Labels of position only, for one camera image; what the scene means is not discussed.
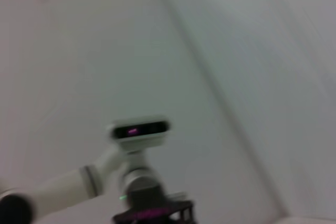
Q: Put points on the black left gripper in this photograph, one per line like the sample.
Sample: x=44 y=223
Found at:
x=147 y=213

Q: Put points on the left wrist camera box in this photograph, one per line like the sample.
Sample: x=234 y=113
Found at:
x=139 y=142

